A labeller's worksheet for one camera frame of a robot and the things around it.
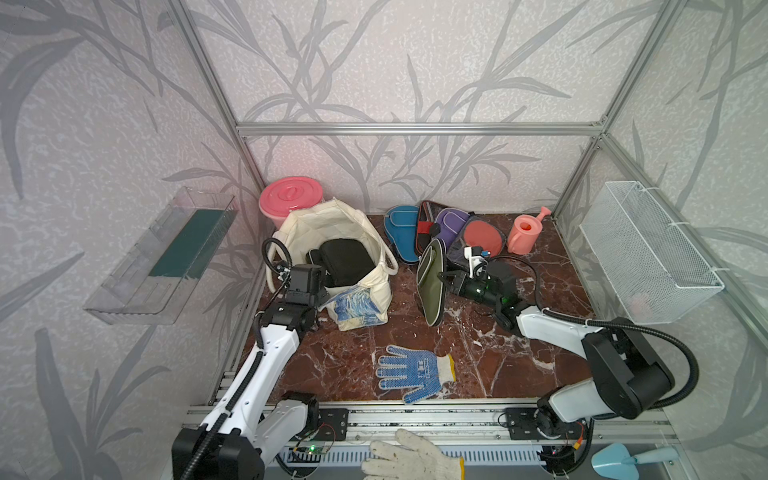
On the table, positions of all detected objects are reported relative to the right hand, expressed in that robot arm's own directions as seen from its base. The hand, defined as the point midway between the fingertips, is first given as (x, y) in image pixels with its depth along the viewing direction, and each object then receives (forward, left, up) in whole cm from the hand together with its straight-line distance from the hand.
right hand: (438, 273), depth 85 cm
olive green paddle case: (-4, +2, -3) cm, 6 cm away
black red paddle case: (+25, +2, -10) cm, 27 cm away
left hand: (-4, +35, 0) cm, 35 cm away
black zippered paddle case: (+10, +30, -6) cm, 32 cm away
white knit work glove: (-42, +9, -15) cm, 45 cm away
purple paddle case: (+30, -8, -10) cm, 33 cm away
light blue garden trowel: (-43, -38, -15) cm, 59 cm away
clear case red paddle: (+27, -18, -13) cm, 35 cm away
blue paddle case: (+33, +11, -13) cm, 37 cm away
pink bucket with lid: (+31, +52, +4) cm, 60 cm away
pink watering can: (+20, -31, -5) cm, 37 cm away
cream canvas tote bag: (+13, +43, +5) cm, 45 cm away
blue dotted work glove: (-22, +5, -16) cm, 28 cm away
